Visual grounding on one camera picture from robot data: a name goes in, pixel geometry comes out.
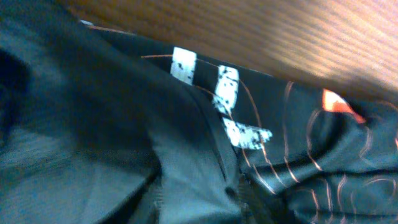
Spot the black orange patterned jersey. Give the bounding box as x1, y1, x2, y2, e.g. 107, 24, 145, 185
1, 1, 397, 223

